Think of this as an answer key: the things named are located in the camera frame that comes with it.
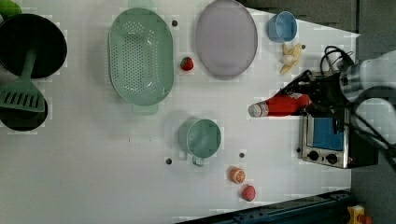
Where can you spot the red felt strawberry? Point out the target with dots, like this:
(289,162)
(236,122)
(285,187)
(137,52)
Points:
(186,64)

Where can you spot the green slotted spatula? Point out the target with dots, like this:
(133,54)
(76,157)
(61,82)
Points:
(22,93)

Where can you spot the lilac oval plate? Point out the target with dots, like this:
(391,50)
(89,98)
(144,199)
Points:
(226,38)

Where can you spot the black toy oven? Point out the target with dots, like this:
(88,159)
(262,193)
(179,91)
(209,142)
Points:
(333,142)

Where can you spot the small black pan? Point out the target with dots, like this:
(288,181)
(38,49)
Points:
(22,121)

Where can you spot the pink felt strawberry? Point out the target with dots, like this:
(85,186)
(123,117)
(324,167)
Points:
(248,193)

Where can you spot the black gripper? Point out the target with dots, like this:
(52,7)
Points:
(324,92)

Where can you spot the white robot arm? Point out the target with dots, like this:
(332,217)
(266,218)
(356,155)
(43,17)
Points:
(371,79)

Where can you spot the green oval colander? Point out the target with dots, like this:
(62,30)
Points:
(141,57)

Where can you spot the orange slice toy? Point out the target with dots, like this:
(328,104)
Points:
(237,175)

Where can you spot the blue metal frame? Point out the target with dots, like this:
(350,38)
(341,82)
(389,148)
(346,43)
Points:
(326,208)

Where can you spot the large black pan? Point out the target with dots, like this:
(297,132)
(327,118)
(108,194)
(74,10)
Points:
(16,35)

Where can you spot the blue cup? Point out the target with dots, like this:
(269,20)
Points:
(282,27)

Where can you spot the yellow felt banana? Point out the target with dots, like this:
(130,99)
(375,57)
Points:
(291,57)

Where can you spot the red felt ketchup bottle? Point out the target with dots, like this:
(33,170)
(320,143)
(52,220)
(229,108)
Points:
(280,105)

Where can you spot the green mug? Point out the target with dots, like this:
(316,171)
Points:
(201,138)

